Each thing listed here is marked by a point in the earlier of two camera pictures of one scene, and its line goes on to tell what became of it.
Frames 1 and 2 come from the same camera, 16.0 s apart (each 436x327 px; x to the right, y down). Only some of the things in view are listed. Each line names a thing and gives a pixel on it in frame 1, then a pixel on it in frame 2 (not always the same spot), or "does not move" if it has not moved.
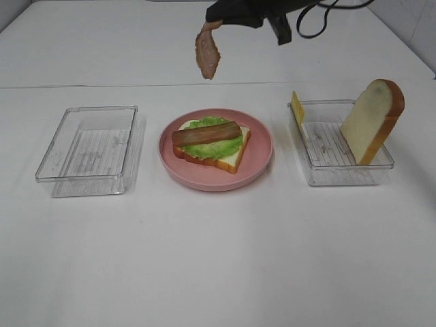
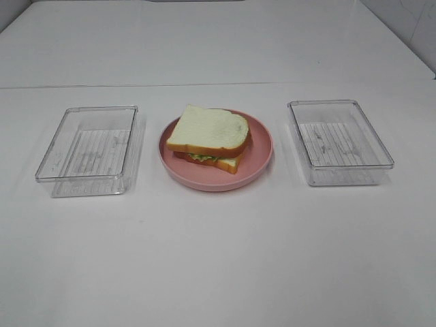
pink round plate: (255, 157) does not move
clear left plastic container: (96, 151) does not move
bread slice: (229, 164) does not move
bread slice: (372, 119) → (215, 130)
